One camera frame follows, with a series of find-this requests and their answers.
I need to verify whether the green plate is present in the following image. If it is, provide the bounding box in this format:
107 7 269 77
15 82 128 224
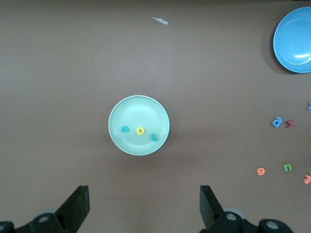
108 95 171 156

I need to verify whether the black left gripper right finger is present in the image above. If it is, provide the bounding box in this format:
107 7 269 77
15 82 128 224
200 185 294 233

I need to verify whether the blue plate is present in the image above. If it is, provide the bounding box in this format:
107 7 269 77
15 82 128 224
272 6 311 74

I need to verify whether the white paper scrap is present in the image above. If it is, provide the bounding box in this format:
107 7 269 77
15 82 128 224
151 16 169 26

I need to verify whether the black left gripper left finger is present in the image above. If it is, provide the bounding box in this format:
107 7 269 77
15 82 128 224
0 185 90 233

